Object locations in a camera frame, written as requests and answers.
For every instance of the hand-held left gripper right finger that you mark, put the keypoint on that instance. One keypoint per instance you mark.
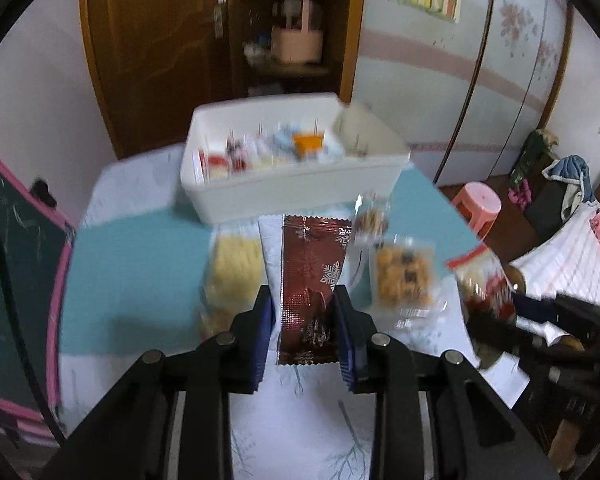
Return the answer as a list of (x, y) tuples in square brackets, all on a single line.
[(347, 345)]

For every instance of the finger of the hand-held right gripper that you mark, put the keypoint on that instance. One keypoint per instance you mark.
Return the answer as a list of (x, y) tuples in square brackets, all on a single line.
[(532, 307), (500, 331)]

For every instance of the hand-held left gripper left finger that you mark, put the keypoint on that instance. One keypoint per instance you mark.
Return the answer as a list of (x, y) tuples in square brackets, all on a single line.
[(262, 340)]

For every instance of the pale yellow pastry packet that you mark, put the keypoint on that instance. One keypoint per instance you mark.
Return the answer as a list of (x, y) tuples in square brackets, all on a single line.
[(215, 322)]

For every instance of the red white cookie packet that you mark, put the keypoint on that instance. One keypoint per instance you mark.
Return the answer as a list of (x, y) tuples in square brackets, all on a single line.
[(480, 275)]

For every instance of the yellow cracker packet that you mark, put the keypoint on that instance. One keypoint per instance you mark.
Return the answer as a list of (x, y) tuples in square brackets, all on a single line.
[(232, 265)]

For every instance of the red snowflake wrapper bar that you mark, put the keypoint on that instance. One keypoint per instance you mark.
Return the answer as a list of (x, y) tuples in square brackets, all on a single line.
[(305, 270)]

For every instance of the yellow ball snack packet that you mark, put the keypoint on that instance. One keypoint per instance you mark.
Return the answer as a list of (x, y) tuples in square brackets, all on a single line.
[(402, 275)]

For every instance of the clear nut mix packet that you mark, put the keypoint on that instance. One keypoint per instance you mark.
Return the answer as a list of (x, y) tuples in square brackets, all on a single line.
[(372, 222)]

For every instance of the white plastic bin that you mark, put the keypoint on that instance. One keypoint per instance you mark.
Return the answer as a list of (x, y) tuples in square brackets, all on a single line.
[(280, 187)]

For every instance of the red apple print packet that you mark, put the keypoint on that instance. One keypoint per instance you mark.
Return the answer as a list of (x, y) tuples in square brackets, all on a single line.
[(217, 165)]

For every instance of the nut and date packet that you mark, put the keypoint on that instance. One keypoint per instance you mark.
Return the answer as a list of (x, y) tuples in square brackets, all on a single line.
[(237, 156)]

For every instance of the orange white packet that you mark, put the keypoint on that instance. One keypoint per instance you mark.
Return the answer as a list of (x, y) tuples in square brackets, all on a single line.
[(307, 142)]

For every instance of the brown wooden bed knob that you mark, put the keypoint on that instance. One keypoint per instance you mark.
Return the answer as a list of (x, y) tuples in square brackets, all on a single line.
[(517, 280)]

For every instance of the plaid blanket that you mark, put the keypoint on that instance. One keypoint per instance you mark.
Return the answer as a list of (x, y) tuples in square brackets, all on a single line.
[(570, 255)]

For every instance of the dark chair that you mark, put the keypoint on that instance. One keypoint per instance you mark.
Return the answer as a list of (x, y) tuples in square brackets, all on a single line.
[(545, 212)]

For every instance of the pink plastic stool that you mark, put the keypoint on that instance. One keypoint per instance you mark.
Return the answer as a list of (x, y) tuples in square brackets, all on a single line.
[(477, 202)]

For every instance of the blue white cloth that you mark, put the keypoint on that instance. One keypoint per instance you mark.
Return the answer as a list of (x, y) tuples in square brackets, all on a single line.
[(572, 175)]

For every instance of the tree print tablecloth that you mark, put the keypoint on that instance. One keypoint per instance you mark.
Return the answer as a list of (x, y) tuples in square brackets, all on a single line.
[(130, 270)]

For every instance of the green bag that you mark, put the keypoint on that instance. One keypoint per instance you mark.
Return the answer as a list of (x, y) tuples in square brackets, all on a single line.
[(530, 155)]

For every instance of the floral wardrobe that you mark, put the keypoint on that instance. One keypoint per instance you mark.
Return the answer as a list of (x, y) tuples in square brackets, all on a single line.
[(430, 90)]

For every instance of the black clip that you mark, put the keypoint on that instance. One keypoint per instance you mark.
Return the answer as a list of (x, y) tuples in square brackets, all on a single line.
[(44, 192)]

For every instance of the pink basket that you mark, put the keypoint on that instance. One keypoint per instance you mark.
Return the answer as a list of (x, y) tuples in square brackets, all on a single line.
[(297, 45)]

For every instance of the brown wooden door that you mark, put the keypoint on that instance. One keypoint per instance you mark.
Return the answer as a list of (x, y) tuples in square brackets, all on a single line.
[(150, 50)]

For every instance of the wooden corner shelf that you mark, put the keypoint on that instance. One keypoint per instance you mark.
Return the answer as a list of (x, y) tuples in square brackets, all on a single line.
[(350, 25)]

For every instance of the green chalkboard pink frame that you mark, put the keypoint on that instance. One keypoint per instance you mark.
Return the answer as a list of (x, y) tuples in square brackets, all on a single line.
[(10, 240)]

